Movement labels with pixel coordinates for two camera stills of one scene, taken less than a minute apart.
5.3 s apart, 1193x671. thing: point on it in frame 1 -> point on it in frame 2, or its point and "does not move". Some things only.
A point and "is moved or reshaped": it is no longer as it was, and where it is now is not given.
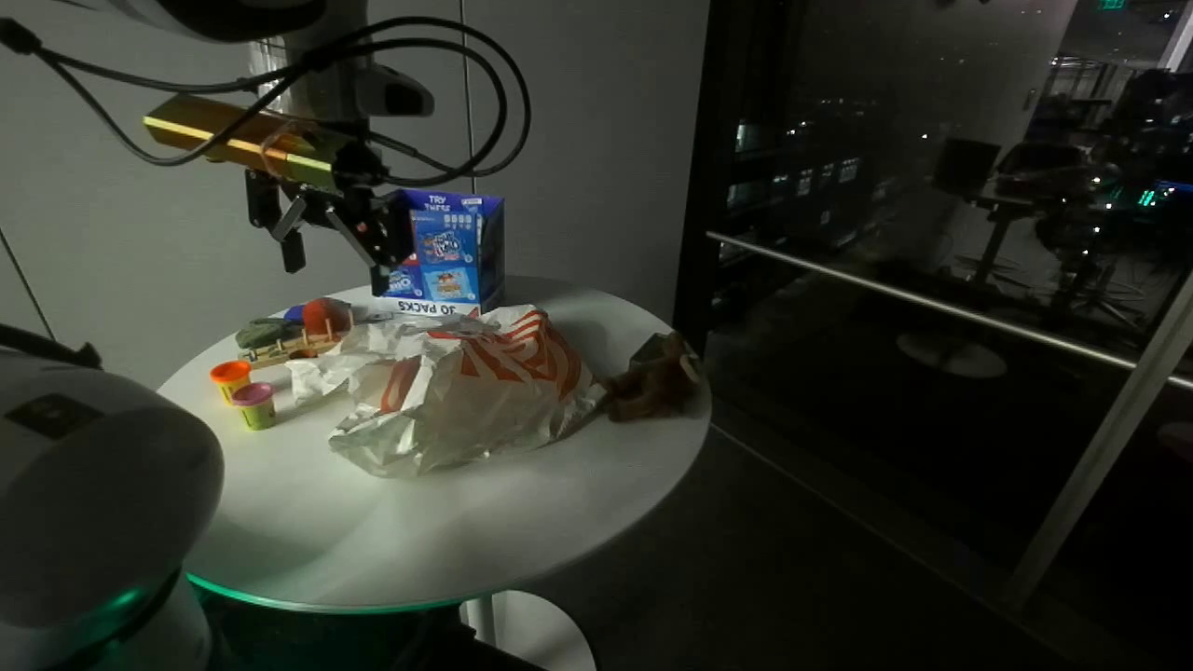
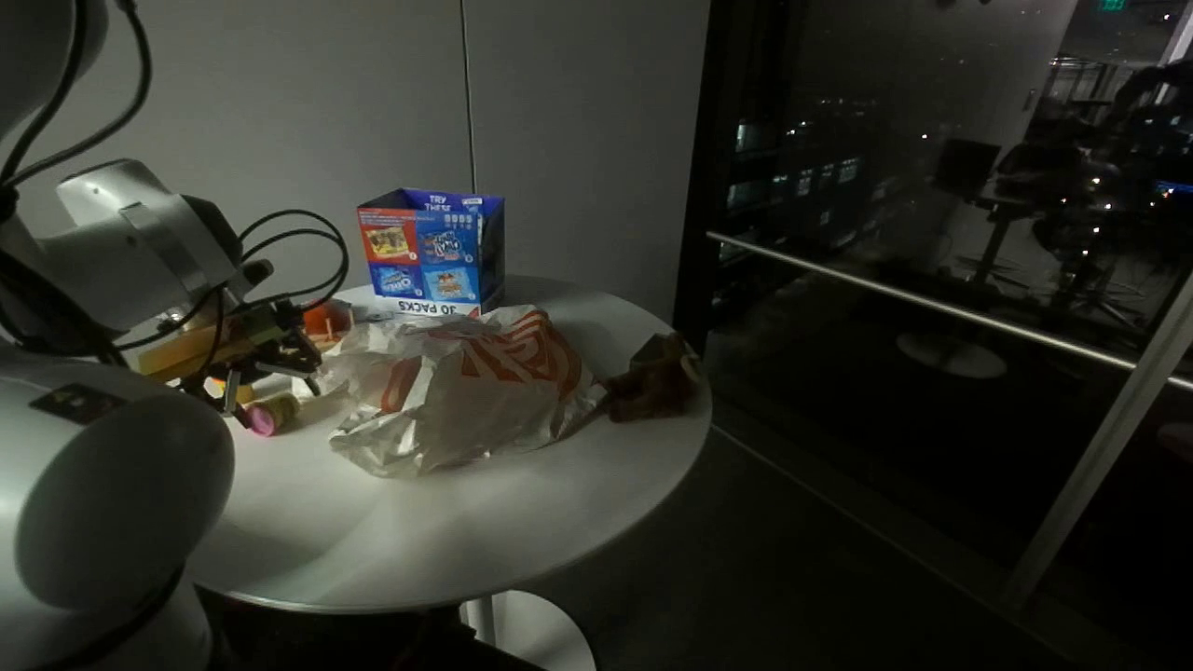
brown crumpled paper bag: x=663 y=381 does not move
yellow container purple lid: x=256 y=406 is moved or reshaped
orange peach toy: x=324 y=319 does not move
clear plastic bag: x=468 y=391 does not move
